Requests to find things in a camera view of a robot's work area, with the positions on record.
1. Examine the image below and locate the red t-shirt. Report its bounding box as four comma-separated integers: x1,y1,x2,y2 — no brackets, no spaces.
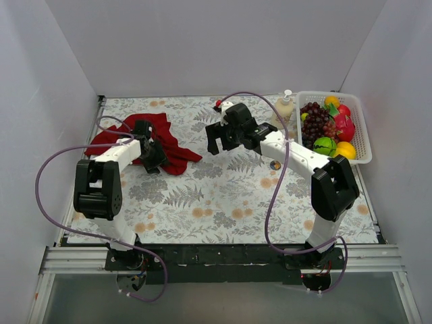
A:
91,113,202,176

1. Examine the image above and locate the round brooch badge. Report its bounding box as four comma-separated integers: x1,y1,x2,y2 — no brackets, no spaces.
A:
270,161,281,170

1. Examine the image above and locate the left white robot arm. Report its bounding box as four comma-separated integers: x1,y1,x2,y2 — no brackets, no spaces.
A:
74,119,168,270

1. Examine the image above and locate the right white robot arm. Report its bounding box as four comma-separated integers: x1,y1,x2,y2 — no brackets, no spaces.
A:
205,101,359,269

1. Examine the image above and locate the beige pump soap bottle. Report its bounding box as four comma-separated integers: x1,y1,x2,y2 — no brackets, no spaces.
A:
271,89,294,130

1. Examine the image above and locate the floral table mat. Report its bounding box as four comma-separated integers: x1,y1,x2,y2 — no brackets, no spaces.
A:
67,95,379,244

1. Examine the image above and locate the purple grape bunch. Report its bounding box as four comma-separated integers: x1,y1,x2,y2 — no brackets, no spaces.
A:
300,102,339,149

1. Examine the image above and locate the orange fruit top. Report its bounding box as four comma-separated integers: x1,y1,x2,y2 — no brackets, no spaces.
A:
325,96,340,107

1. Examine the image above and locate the pink dragon fruit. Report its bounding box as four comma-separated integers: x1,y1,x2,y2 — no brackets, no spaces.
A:
333,114,356,142

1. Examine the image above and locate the red apple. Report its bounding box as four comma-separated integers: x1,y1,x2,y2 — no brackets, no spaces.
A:
337,104,351,117

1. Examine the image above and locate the yellow orange fruit bottom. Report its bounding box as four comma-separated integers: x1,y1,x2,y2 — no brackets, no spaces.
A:
334,142,356,160

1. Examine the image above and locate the white plastic basket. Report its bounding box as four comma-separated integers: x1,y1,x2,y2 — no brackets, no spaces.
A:
296,91,372,165

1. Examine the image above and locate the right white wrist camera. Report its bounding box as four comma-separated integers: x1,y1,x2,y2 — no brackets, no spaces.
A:
214,100,234,126

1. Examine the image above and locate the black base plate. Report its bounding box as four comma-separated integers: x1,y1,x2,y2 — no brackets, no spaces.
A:
105,244,345,285

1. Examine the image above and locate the aluminium frame rail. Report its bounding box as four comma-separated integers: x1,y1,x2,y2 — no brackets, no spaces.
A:
40,244,406,273

